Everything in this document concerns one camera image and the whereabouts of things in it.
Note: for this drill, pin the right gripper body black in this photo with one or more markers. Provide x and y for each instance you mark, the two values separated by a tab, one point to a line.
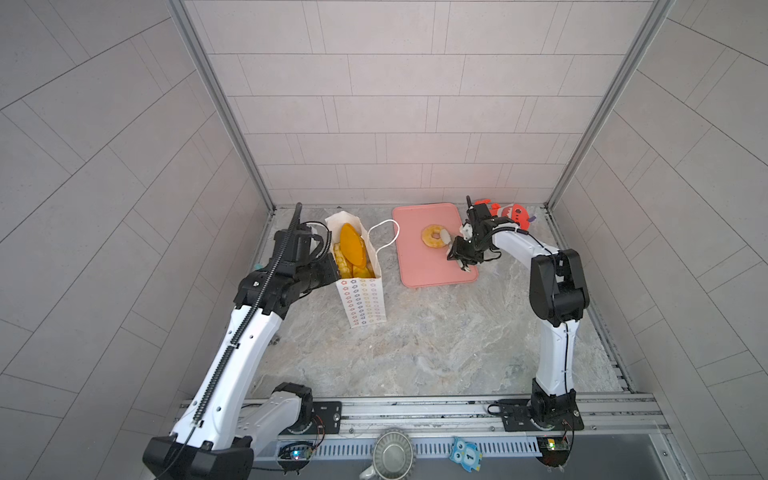
471	249

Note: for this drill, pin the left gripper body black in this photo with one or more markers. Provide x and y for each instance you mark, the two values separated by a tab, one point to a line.
313	274

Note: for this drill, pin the ring donut bread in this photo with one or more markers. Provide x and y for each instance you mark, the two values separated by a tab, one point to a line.
430	236

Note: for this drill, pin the white printed paper bag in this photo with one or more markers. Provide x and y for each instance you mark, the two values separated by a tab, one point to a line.
362	298

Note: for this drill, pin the spiral twisted bread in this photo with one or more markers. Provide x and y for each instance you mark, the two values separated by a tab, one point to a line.
344	266

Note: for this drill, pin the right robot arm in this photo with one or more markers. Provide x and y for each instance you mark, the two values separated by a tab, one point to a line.
558	296

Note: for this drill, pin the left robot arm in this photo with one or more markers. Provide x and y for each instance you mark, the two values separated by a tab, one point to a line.
204	443

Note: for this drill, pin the pink plastic tray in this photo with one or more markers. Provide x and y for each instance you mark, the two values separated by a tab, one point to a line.
422	265

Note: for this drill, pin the red shark plush toy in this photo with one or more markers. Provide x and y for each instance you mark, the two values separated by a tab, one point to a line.
516	212

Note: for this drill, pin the left circuit board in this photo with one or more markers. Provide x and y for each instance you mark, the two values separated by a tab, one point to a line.
300	451

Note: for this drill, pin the circuit board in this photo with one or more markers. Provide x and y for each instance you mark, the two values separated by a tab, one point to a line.
300	451
554	451

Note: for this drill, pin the blue owl figure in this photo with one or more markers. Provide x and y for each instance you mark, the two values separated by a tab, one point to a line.
466	454

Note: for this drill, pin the metal fluted tart mould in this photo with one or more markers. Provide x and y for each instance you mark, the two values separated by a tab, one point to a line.
393	457

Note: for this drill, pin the right circuit board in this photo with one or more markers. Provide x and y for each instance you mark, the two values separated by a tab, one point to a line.
554	451

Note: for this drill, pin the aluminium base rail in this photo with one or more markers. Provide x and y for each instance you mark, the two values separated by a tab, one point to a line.
444	414

